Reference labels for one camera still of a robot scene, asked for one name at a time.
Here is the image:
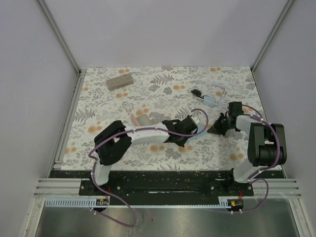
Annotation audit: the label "floral tablecloth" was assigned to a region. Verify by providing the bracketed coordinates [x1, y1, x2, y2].
[58, 66, 264, 171]

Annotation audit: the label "aluminium front rail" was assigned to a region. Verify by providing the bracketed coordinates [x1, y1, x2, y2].
[34, 178, 301, 209]

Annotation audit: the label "beige glasses case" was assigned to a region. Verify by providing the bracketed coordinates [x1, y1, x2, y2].
[106, 74, 133, 91]

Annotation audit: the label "black sunglasses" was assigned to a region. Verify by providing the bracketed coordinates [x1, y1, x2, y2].
[191, 89, 202, 97]

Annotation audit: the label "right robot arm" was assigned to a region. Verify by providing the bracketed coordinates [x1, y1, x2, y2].
[207, 113, 287, 196]

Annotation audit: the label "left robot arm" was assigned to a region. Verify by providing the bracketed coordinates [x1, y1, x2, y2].
[90, 115, 200, 195]

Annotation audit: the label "white frame sunglasses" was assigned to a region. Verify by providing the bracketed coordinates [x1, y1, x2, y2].
[203, 83, 227, 106]

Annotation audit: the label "pink glasses case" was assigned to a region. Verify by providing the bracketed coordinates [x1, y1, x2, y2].
[130, 114, 152, 126]

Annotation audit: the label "right aluminium frame post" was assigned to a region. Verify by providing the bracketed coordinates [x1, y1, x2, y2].
[250, 0, 297, 74]

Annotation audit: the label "aluminium frame post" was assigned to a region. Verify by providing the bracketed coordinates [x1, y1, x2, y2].
[37, 0, 82, 76]
[250, 0, 297, 74]

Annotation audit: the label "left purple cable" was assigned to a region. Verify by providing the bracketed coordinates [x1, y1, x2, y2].
[88, 108, 211, 227]

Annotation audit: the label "light blue cleaning cloth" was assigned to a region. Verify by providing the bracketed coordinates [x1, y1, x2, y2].
[197, 124, 207, 136]

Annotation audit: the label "steel floor panel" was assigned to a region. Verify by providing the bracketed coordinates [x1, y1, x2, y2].
[36, 199, 313, 237]

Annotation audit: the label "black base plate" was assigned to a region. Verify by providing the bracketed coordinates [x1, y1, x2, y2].
[79, 170, 254, 197]

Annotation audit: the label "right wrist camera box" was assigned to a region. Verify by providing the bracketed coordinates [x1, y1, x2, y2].
[228, 102, 244, 117]

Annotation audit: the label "left aluminium frame post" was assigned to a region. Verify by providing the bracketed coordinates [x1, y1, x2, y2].
[37, 0, 82, 76]

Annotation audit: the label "white slotted cable duct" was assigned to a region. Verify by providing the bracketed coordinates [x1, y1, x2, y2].
[45, 197, 110, 208]

